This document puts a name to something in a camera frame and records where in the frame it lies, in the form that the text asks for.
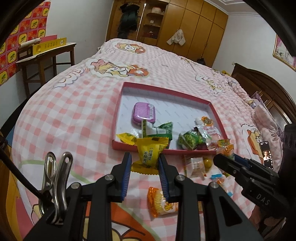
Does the pink white jelly pouch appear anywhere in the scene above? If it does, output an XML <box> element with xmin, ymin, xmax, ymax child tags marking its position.
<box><xmin>195</xmin><ymin>118</ymin><xmax>222</xmax><ymax>150</ymax></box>

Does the pink checkered bed cover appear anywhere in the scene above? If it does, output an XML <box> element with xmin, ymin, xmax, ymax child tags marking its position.
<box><xmin>11</xmin><ymin>38</ymin><xmax>284</xmax><ymax>241</ymax></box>

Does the beige hanging cloth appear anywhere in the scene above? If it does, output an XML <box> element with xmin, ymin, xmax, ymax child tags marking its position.
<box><xmin>166</xmin><ymin>29</ymin><xmax>186</xmax><ymax>46</ymax></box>

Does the dark wooden side table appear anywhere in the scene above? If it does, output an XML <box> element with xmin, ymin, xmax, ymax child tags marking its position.
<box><xmin>16</xmin><ymin>43</ymin><xmax>76</xmax><ymax>98</ymax></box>

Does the yellow jelly cup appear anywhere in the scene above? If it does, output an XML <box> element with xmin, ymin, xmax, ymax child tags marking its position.
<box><xmin>203</xmin><ymin>157</ymin><xmax>213</xmax><ymax>173</ymax></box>

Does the purple candy tin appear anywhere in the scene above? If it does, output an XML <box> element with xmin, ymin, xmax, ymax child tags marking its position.
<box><xmin>132</xmin><ymin>102</ymin><xmax>156</xmax><ymax>125</ymax></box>

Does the clear cracker packet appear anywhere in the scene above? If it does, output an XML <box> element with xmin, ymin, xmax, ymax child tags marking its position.
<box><xmin>184</xmin><ymin>156</ymin><xmax>206</xmax><ymax>180</ymax></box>

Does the dark wooden headboard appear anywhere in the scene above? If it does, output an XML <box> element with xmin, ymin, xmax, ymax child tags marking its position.
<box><xmin>231</xmin><ymin>63</ymin><xmax>295</xmax><ymax>130</ymax></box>

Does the orange snack packet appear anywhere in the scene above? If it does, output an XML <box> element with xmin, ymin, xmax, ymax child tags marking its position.
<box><xmin>147</xmin><ymin>187</ymin><xmax>179</xmax><ymax>218</ymax></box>

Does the wooden wardrobe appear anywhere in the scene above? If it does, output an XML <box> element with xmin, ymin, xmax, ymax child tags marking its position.
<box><xmin>106</xmin><ymin>1</ymin><xmax>228</xmax><ymax>67</ymax></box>

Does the blue edged clear snack packet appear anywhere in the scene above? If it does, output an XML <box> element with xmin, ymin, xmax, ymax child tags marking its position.
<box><xmin>210</xmin><ymin>174</ymin><xmax>233</xmax><ymax>197</ymax></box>

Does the framed wall picture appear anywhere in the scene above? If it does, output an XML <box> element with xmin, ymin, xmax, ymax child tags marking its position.
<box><xmin>273</xmin><ymin>35</ymin><xmax>295</xmax><ymax>71</ymax></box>

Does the red shallow cardboard box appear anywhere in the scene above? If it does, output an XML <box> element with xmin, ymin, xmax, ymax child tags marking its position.
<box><xmin>111</xmin><ymin>82</ymin><xmax>227</xmax><ymax>155</ymax></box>

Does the orange jelly cup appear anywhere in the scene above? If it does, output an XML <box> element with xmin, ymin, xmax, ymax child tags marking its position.
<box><xmin>201</xmin><ymin>116</ymin><xmax>214</xmax><ymax>126</ymax></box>

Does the black smartphone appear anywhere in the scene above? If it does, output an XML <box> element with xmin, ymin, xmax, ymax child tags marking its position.
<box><xmin>259</xmin><ymin>141</ymin><xmax>273</xmax><ymax>170</ymax></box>

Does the yellow candy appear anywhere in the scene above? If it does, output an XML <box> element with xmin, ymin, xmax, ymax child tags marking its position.
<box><xmin>116</xmin><ymin>133</ymin><xmax>137</xmax><ymax>146</ymax></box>
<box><xmin>131</xmin><ymin>137</ymin><xmax>169</xmax><ymax>175</ymax></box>

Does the green crumpled snack packet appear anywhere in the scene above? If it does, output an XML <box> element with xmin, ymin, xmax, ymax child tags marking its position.
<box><xmin>177</xmin><ymin>131</ymin><xmax>206</xmax><ymax>151</ymax></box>

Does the metal spring clip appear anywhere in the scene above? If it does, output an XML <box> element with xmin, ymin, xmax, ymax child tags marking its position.
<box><xmin>38</xmin><ymin>152</ymin><xmax>73</xmax><ymax>224</ymax></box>

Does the yellow candy in box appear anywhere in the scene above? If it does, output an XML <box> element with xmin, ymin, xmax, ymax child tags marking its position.
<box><xmin>116</xmin><ymin>133</ymin><xmax>137</xmax><ymax>146</ymax></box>

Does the dark hanging coat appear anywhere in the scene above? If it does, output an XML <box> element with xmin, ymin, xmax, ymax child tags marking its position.
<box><xmin>117</xmin><ymin>3</ymin><xmax>140</xmax><ymax>39</ymax></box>

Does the yellow flat box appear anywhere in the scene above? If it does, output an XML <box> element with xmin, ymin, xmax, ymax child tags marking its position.
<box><xmin>33</xmin><ymin>38</ymin><xmax>67</xmax><ymax>55</ymax></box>

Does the colourful striped candy packet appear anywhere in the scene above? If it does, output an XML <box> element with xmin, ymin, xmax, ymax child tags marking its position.
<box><xmin>216</xmin><ymin>138</ymin><xmax>234</xmax><ymax>160</ymax></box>

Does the red yellow patterned wrapping sheet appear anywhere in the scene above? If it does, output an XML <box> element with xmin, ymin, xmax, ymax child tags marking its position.
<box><xmin>1</xmin><ymin>1</ymin><xmax>51</xmax><ymax>84</ymax></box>

